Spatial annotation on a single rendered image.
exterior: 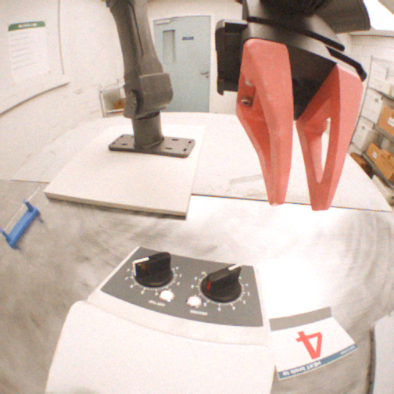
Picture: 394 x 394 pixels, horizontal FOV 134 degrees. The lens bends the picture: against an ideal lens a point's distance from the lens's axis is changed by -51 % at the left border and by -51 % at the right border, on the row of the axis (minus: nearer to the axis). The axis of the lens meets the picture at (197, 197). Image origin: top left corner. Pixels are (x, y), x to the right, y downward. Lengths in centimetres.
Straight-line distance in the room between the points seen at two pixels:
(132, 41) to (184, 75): 266
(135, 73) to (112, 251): 27
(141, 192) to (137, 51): 24
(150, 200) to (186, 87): 279
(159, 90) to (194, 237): 25
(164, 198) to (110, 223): 9
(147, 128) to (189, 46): 269
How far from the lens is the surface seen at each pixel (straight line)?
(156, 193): 26
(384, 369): 32
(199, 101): 299
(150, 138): 35
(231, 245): 21
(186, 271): 15
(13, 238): 38
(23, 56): 182
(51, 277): 27
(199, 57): 294
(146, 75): 31
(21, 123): 167
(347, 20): 20
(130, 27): 34
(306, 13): 16
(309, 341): 20
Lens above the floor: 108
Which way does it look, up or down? 44 degrees down
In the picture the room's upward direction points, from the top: straight up
